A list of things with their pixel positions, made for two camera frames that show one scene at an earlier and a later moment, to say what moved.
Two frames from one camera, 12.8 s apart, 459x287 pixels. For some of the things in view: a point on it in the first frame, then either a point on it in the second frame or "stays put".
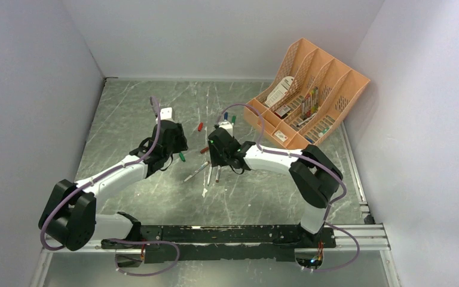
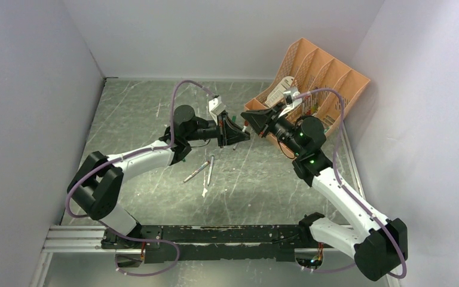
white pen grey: (210, 173) stays put
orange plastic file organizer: (306, 100) stays put
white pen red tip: (201, 167) stays put
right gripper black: (216, 160) to (260, 119)
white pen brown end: (218, 173) to (246, 123)
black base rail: (173, 244) stays put
